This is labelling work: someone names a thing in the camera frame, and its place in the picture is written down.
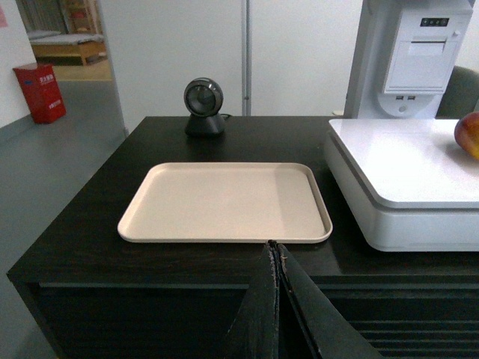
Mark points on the beige plastic tray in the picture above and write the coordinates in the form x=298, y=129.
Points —
x=227, y=202

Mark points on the dark checkout counter cabinet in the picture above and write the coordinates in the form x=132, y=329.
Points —
x=95, y=295

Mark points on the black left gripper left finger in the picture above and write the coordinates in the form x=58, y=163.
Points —
x=254, y=333

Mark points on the wooden bed frame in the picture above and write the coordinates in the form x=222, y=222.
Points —
x=65, y=29

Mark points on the red fire equipment box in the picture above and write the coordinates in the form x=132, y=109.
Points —
x=41, y=91

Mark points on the grey office chair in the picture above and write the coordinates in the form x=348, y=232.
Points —
x=461, y=95

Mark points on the black orb barcode scanner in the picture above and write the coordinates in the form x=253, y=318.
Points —
x=203, y=98

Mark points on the white checkout scale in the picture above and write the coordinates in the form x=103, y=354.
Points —
x=408, y=184

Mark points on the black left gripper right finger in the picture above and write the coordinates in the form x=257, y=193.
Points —
x=310, y=325

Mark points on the dark red yellow mango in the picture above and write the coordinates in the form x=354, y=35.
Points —
x=466, y=134

